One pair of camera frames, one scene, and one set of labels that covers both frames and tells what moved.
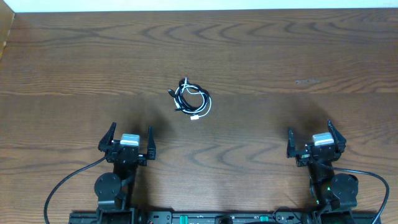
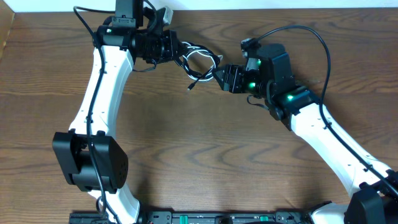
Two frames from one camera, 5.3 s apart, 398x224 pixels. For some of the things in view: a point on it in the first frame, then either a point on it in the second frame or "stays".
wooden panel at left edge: x=7 y=17 stays
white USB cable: x=194 y=113 to x=189 y=48
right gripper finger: x=291 y=145 to x=222 y=74
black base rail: x=314 y=216 stays
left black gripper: x=111 y=150 to x=171 y=40
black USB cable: x=181 y=105 to x=183 y=47
